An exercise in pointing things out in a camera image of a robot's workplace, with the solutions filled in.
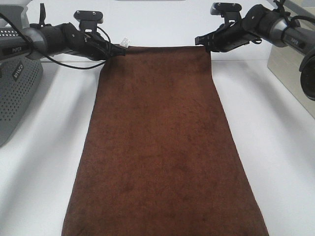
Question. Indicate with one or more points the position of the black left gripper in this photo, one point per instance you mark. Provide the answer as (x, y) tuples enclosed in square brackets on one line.
[(89, 45)]

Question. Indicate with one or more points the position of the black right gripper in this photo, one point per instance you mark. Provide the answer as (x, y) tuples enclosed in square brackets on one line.
[(233, 35)]

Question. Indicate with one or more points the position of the brown towel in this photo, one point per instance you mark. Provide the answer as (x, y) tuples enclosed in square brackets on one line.
[(159, 158)]

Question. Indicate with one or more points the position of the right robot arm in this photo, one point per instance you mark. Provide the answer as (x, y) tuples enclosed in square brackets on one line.
[(275, 26)]

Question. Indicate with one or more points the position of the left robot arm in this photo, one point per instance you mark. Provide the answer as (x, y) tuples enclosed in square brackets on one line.
[(49, 41)]

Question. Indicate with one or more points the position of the beige fabric storage box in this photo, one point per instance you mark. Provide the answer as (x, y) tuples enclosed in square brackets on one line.
[(284, 62)]

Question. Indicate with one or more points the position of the grey perforated plastic basket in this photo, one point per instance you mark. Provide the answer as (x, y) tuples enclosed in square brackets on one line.
[(19, 76)]

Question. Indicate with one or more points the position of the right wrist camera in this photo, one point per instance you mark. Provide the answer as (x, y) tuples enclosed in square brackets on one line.
[(229, 11)]

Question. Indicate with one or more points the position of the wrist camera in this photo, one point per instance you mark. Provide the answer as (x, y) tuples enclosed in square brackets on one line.
[(229, 11), (88, 20)]

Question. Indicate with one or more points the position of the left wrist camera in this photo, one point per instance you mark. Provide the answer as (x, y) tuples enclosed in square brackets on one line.
[(88, 20)]

